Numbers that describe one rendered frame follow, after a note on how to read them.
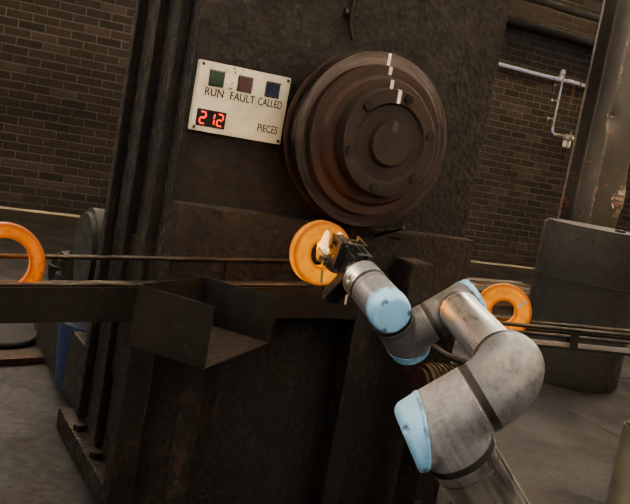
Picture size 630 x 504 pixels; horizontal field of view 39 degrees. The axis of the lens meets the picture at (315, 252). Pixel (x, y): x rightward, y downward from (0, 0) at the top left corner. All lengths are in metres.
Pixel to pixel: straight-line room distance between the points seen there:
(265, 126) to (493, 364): 1.20
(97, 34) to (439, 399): 7.23
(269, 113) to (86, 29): 6.04
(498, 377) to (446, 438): 0.12
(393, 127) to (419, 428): 1.11
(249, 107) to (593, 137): 4.66
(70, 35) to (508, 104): 4.95
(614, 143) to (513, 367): 5.22
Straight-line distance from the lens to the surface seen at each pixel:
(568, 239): 4.98
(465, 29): 2.73
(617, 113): 6.57
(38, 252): 2.15
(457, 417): 1.38
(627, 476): 2.45
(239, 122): 2.36
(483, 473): 1.44
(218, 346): 2.01
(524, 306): 2.57
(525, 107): 10.65
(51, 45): 8.30
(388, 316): 1.86
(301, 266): 2.12
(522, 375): 1.41
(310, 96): 2.30
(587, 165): 6.78
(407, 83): 2.42
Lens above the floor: 1.10
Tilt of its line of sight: 7 degrees down
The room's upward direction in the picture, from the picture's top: 10 degrees clockwise
